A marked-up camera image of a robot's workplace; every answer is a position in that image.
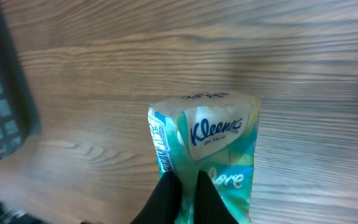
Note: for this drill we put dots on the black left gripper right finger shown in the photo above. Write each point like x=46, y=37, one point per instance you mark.
x=209, y=207

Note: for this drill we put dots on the small Kleenex tissue pack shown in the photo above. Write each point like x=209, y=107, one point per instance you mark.
x=211, y=131

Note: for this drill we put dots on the grey plastic mesh basket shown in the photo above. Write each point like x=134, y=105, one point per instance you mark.
x=19, y=118

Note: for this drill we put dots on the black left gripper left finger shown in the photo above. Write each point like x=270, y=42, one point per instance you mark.
x=164, y=204

